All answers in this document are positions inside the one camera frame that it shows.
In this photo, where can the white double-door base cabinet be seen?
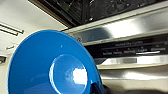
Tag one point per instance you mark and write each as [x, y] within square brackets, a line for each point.
[16, 20]

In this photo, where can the stainless steel dishwasher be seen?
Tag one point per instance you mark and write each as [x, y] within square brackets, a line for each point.
[126, 33]

